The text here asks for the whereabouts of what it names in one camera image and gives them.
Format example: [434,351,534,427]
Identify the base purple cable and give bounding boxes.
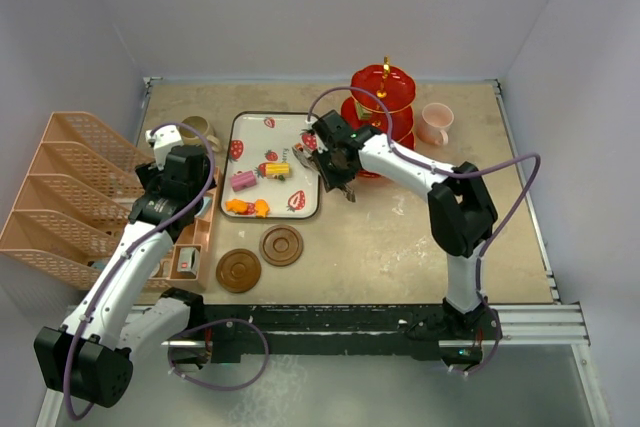
[167,316,272,392]

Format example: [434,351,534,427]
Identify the white strawberry tray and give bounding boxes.
[219,111,321,220]

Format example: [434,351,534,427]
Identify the pink cake slice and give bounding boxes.
[230,171,257,192]

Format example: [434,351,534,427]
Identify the pink mug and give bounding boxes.
[416,103,455,146]

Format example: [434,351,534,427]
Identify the beige ceramic mug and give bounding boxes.
[179,116,222,153]

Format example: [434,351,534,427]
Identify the yellow cake slice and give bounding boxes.
[264,162,291,181]

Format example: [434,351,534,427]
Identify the chocolate cake slice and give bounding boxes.
[355,102,373,121]

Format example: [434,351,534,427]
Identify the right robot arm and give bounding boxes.
[299,110,498,338]

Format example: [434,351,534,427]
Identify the red three-tier cake stand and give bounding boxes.
[341,56,416,150]

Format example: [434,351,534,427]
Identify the brown wooden coaster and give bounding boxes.
[216,249,262,293]
[259,224,304,267]

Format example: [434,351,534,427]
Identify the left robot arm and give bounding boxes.
[34,122,216,420]

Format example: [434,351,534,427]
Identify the pink desk organizer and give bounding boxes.
[0,111,223,293]

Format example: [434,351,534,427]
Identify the orange fish cake right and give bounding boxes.
[247,199,270,218]

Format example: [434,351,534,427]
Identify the metal tongs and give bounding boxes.
[292,143,356,203]

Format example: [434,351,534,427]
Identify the brown wooden coaster right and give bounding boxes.
[259,224,304,267]

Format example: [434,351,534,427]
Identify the black base frame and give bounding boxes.
[163,288,502,367]

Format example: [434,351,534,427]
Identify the orange fish cake left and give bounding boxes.
[225,199,249,215]

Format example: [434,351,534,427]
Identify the brown wooden coaster left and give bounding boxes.
[216,249,262,293]

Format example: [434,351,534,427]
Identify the small grey box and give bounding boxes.
[176,247,200,276]

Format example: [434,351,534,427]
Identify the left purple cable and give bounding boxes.
[64,121,216,421]

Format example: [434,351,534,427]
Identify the orange fish cake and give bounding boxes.
[247,199,270,218]
[225,199,249,215]

